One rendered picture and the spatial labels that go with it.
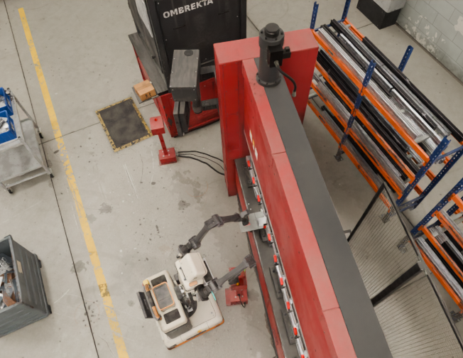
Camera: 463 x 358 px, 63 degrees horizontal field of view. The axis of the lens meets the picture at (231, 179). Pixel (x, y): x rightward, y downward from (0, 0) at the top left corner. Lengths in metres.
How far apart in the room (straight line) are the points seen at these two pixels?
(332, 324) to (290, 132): 1.30
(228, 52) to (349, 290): 2.07
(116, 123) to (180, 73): 2.54
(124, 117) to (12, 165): 1.66
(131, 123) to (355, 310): 4.53
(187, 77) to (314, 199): 1.78
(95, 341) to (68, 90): 3.93
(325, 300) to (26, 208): 4.40
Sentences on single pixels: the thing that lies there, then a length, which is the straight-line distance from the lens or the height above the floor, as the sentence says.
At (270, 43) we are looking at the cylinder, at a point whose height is 2.70.
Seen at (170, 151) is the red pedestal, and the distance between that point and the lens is 5.37.
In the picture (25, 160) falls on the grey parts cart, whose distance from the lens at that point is 5.73.
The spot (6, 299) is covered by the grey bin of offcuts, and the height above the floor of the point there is 0.58.
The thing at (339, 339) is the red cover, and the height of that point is 2.30.
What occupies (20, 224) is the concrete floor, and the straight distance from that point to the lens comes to 5.67.
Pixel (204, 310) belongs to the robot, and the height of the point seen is 0.28.
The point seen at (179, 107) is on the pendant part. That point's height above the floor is 1.57.
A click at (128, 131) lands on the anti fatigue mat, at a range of 5.88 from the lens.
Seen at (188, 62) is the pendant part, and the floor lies 1.95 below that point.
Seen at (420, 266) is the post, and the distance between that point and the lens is 2.82.
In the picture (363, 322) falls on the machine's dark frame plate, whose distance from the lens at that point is 2.28.
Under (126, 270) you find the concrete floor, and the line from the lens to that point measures 4.86.
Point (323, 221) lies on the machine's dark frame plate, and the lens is 2.41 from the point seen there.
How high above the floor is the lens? 4.45
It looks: 59 degrees down
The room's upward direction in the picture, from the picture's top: 3 degrees counter-clockwise
